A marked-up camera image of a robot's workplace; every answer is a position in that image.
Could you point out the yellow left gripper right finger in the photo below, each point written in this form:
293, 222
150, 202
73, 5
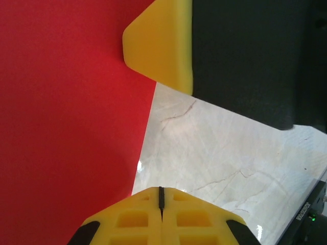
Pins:
199, 224

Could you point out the red paper sheet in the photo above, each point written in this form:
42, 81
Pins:
64, 114

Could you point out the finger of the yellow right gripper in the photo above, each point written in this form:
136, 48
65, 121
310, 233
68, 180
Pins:
163, 46

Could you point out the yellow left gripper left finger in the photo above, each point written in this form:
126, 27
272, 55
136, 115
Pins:
127, 224

